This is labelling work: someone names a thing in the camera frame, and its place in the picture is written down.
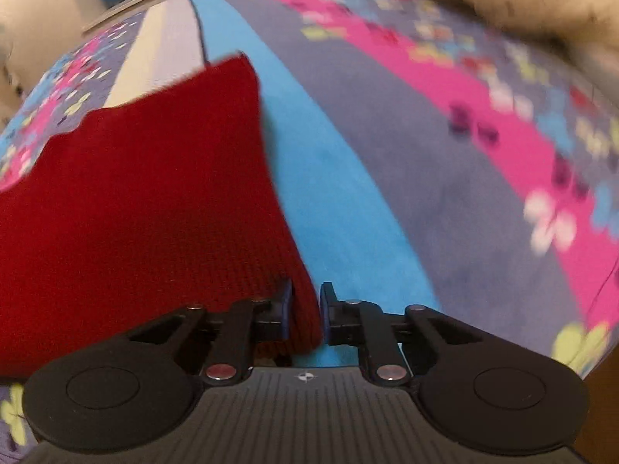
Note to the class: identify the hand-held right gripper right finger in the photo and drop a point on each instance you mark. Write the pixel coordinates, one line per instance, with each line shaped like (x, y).
(325, 310)

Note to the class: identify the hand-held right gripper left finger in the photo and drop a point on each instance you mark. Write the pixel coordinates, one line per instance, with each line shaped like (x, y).
(285, 310)

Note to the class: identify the red knit sweater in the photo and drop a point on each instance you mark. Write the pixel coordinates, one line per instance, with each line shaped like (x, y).
(145, 212)

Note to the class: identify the colourful printed blanket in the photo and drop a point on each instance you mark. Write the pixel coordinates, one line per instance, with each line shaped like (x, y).
(435, 193)

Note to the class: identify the white speckled pillow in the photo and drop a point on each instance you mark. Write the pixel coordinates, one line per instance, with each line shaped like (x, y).
(532, 0)

